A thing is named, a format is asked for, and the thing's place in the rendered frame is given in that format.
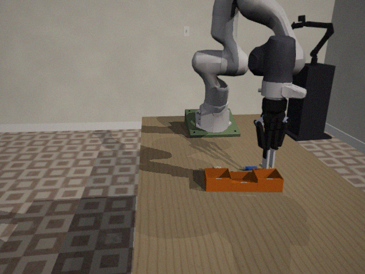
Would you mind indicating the orange three-compartment bin rack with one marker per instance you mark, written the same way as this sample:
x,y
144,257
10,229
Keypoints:
x,y
259,180

